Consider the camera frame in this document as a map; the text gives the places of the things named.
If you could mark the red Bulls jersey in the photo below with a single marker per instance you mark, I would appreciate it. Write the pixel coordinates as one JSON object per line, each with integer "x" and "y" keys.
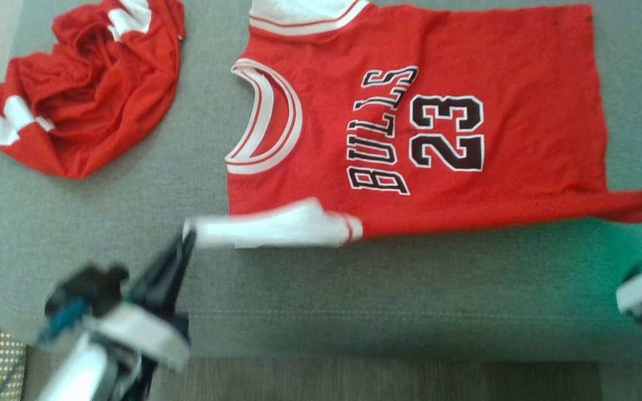
{"x": 494, "y": 55}

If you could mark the red white shorts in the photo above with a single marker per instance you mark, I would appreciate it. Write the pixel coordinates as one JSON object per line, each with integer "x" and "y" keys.
{"x": 92, "y": 111}

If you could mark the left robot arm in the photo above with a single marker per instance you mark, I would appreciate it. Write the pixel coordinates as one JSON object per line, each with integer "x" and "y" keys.
{"x": 81, "y": 373}

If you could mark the grey sofa seat cushion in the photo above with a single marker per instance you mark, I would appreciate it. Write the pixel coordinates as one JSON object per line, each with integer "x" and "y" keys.
{"x": 382, "y": 289}

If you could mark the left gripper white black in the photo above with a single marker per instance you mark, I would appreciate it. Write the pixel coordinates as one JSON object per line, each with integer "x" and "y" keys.
{"x": 142, "y": 334}

